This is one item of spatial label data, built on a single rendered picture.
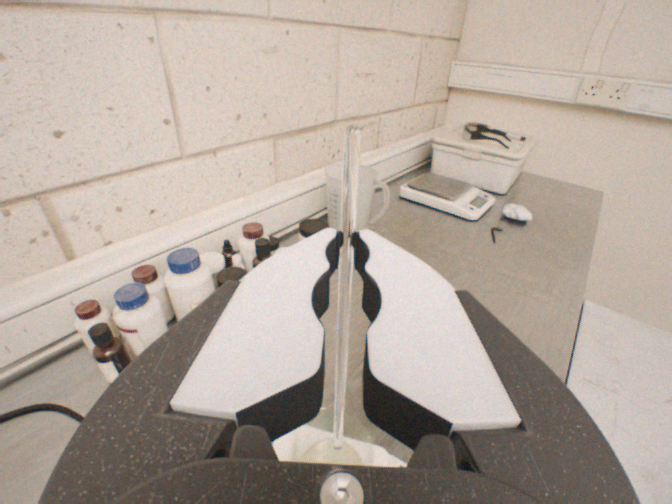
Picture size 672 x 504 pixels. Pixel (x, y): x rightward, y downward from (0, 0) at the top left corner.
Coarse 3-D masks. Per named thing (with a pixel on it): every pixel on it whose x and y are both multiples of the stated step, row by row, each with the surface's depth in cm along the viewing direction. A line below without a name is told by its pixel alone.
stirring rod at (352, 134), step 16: (352, 128) 10; (352, 144) 11; (352, 160) 11; (352, 176) 11; (352, 192) 12; (352, 208) 12; (352, 224) 12; (352, 240) 13; (352, 256) 13; (352, 272) 14; (336, 352) 16; (336, 368) 17; (336, 384) 17; (336, 400) 18; (336, 416) 19; (336, 432) 20; (336, 448) 21
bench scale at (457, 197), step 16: (432, 176) 108; (400, 192) 103; (416, 192) 99; (432, 192) 97; (448, 192) 97; (464, 192) 100; (480, 192) 103; (448, 208) 94; (464, 208) 92; (480, 208) 94
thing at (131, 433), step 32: (224, 288) 9; (192, 320) 8; (160, 352) 7; (192, 352) 7; (128, 384) 6; (160, 384) 6; (96, 416) 6; (128, 416) 6; (160, 416) 6; (192, 416) 6; (96, 448) 5; (128, 448) 5; (160, 448) 5; (192, 448) 5; (224, 448) 6; (64, 480) 5; (96, 480) 5; (128, 480) 5
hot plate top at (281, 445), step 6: (282, 438) 31; (288, 438) 31; (276, 444) 31; (282, 444) 31; (288, 444) 31; (276, 450) 30; (282, 450) 30; (288, 450) 30; (378, 450) 31; (384, 450) 31; (282, 456) 30; (378, 456) 30; (384, 456) 30; (378, 462) 30; (384, 462) 30
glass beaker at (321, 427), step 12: (324, 408) 26; (312, 420) 26; (324, 420) 27; (348, 420) 26; (360, 420) 25; (300, 432) 25; (312, 432) 27; (324, 432) 28; (348, 432) 27; (360, 432) 26; (372, 432) 24; (300, 444) 26; (360, 444) 27; (372, 444) 24; (288, 456) 23; (300, 456) 27; (360, 456) 27; (372, 456) 23
